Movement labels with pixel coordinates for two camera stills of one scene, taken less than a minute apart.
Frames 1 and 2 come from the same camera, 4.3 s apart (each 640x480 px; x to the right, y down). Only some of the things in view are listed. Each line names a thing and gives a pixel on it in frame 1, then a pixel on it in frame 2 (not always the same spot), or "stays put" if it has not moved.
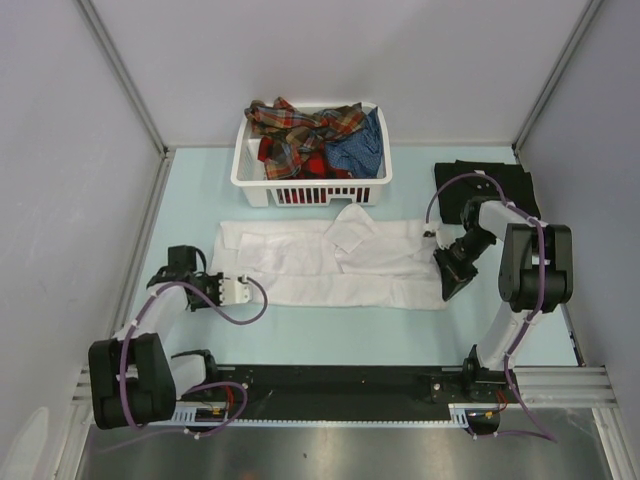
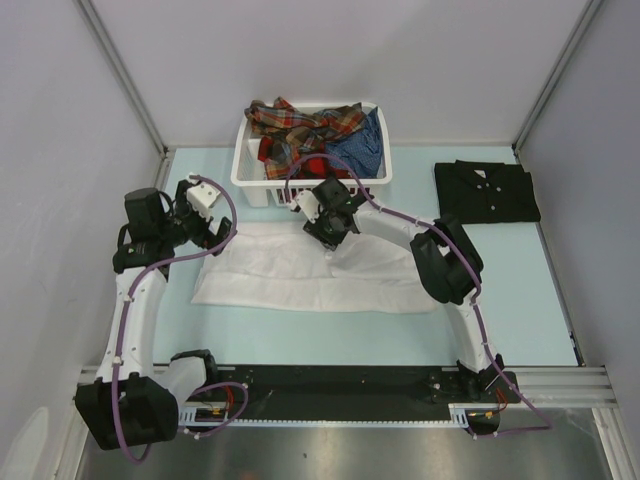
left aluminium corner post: (129, 85) stays put
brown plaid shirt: (296, 131) stays put
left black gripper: (214, 279) -> (206, 237)
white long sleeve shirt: (355, 261) stays put
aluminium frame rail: (565, 385) stays put
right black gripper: (461, 276) -> (315, 230)
